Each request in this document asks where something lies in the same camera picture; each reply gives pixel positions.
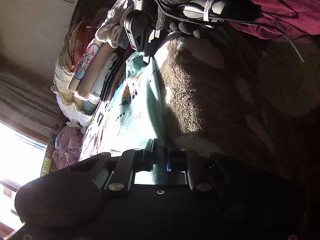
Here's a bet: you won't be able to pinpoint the maroon clothing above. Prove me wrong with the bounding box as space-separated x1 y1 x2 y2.
225 0 320 40

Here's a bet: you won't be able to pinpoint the black cable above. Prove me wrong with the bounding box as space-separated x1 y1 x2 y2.
150 0 306 63

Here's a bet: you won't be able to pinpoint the stack of folded clothes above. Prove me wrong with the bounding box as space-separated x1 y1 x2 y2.
67 42 130 103

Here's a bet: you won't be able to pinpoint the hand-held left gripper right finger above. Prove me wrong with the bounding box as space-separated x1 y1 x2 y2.
166 149 250 193

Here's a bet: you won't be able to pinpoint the window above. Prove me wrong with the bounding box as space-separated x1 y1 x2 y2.
0 122 48 230

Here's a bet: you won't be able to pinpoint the pile of cream quilts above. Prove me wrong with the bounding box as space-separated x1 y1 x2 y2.
51 17 100 128

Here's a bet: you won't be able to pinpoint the grey brown curtain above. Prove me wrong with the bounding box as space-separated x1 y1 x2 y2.
0 72 63 137

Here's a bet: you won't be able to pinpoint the person's right hand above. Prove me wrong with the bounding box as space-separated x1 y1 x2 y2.
156 0 230 38

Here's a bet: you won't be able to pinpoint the folded white cloth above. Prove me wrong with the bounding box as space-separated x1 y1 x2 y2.
96 0 131 48

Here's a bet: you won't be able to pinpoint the purple quilt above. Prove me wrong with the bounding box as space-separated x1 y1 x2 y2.
52 125 85 170

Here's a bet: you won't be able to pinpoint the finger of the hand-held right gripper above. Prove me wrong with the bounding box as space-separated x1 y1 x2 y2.
142 40 157 64

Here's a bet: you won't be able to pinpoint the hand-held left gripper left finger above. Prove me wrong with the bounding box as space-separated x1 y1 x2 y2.
72 139 167 197

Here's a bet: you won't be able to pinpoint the colourful alphabet foam mat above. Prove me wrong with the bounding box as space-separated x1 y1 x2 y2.
40 122 61 178

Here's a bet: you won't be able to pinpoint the teal animal print pants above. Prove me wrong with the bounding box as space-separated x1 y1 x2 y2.
80 52 168 178

